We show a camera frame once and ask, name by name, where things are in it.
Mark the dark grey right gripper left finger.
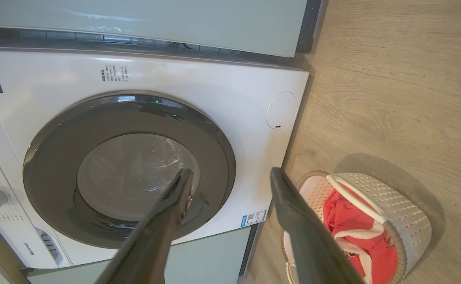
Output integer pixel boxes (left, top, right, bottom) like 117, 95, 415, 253
95, 169, 194, 284

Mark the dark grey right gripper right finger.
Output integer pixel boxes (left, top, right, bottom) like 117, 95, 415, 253
270, 168, 365, 284

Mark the white perforated laundry basket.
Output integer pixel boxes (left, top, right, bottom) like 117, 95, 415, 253
280, 170, 432, 284

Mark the red and white garment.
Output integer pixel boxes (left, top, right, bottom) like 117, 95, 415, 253
323, 187, 398, 284

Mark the pale green cabinet panel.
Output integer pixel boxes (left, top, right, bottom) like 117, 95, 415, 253
27, 226, 253, 284

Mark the blue energy label sticker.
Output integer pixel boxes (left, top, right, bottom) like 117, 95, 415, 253
241, 210, 267, 228

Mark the round dark washer door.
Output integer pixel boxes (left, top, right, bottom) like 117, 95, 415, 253
22, 92, 237, 250

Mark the round white filter cover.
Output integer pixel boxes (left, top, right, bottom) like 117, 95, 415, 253
266, 92, 299, 130

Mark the white front-load washing machine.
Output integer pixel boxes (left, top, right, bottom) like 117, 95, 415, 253
0, 49, 310, 271

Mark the pale green cabinet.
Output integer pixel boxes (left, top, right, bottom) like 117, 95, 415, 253
0, 0, 308, 58

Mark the white basket handle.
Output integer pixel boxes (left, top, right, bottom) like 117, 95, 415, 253
326, 174, 390, 225

